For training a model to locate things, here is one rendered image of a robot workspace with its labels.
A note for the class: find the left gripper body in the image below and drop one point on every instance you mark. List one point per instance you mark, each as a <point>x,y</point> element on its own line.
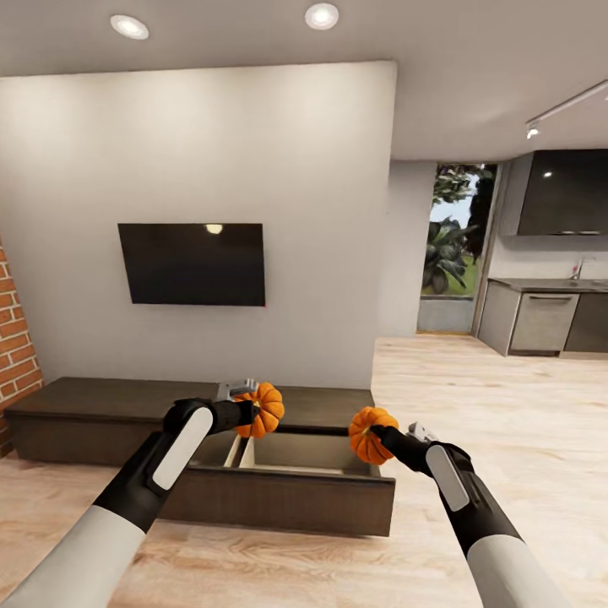
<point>238,414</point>

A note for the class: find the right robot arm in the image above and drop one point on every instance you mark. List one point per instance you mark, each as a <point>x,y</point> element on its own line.
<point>506,572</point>

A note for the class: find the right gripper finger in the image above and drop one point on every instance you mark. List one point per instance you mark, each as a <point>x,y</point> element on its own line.
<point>379,430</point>

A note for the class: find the pumpkin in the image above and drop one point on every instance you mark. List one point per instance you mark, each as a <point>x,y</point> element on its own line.
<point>365,442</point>
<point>268,399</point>

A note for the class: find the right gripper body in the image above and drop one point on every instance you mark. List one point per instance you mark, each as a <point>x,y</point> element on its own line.
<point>399,445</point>

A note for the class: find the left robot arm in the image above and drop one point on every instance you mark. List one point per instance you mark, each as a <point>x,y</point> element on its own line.
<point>88,563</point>

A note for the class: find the fixed window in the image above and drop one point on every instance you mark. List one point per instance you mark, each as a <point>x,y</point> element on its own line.
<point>463,211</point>

